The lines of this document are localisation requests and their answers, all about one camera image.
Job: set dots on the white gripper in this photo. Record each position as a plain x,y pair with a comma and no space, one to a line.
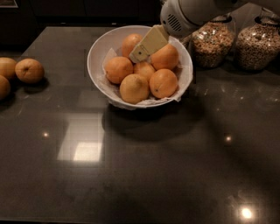
178,17

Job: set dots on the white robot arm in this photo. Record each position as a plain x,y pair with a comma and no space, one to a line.
202,11

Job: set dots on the small orange at bowl centre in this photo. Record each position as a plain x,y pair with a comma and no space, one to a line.
145,69

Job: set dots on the white bowl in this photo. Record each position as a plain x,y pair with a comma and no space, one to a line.
97,52

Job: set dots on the white paper liner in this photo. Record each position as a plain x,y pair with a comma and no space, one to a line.
108,89

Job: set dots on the middle glass jar with grains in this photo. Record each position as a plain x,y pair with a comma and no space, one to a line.
213,41

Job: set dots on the glass jar with grains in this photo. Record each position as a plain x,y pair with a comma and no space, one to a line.
213,41
257,45

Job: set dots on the right glass jar with grains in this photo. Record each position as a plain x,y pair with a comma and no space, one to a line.
257,45

